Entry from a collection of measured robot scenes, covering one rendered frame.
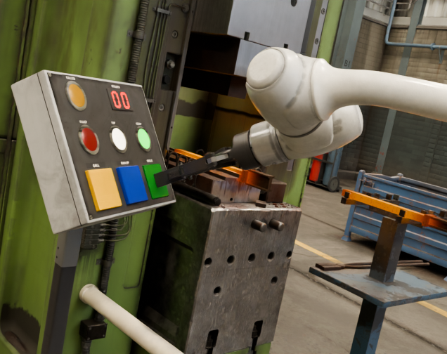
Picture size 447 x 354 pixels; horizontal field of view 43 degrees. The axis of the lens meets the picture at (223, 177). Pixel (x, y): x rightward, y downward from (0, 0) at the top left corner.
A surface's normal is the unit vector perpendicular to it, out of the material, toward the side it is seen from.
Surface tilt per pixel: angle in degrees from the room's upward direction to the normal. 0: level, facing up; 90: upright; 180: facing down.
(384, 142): 90
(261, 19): 90
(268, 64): 72
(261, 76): 67
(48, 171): 90
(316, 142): 135
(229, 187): 90
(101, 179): 60
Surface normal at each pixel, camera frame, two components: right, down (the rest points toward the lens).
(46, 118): -0.37, 0.07
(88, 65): -0.72, -0.05
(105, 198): 0.88, -0.29
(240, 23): 0.67, 0.24
